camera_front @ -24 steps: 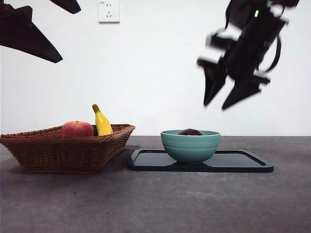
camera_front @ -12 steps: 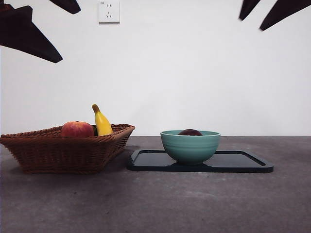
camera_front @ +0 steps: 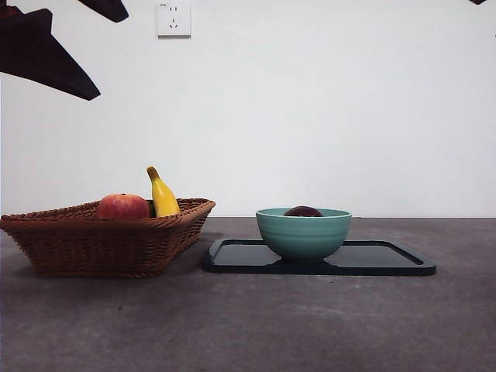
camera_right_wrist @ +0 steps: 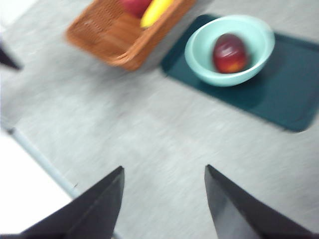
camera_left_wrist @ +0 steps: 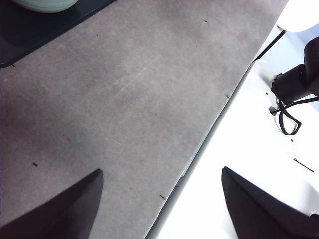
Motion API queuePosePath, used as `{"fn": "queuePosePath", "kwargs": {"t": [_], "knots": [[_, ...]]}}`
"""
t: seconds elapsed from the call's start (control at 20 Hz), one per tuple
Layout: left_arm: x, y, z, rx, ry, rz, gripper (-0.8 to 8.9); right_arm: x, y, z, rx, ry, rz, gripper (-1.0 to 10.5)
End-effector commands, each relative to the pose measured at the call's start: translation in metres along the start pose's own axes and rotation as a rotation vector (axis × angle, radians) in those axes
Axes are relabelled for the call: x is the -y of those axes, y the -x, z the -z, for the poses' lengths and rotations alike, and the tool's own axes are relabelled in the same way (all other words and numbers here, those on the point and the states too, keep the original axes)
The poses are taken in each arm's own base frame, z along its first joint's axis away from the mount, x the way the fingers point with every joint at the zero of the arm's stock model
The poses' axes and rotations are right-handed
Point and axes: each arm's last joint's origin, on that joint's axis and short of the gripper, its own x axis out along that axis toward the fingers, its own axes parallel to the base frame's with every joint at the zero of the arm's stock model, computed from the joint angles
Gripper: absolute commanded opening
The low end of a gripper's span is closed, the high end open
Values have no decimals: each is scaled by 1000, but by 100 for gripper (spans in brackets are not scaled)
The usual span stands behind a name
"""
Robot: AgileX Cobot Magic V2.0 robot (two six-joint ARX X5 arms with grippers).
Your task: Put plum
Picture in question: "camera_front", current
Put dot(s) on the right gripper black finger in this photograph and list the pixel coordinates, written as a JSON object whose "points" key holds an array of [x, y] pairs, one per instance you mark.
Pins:
{"points": [[477, 2]]}

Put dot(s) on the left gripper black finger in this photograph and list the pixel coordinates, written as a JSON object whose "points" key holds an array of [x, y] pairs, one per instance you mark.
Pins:
{"points": [[38, 50], [110, 8]]}

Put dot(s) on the dark purple plum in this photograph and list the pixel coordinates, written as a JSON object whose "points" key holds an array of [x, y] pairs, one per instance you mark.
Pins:
{"points": [[303, 211]]}

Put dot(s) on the teal ceramic bowl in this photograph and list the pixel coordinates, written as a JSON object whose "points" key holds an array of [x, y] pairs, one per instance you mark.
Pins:
{"points": [[304, 236]]}

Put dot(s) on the red orange peach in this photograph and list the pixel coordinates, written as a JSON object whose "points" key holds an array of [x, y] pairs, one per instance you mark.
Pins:
{"points": [[124, 207]]}

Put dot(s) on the yellow banana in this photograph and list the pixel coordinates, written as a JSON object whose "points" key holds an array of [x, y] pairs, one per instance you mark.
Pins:
{"points": [[162, 197]]}

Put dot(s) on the brown wicker basket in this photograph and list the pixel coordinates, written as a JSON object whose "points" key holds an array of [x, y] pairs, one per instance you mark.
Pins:
{"points": [[97, 248]]}

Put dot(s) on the dark green rectangular tray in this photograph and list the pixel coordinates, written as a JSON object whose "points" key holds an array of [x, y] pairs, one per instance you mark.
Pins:
{"points": [[368, 259]]}

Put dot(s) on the white wall socket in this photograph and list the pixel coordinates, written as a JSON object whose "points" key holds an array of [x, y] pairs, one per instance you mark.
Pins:
{"points": [[173, 23]]}

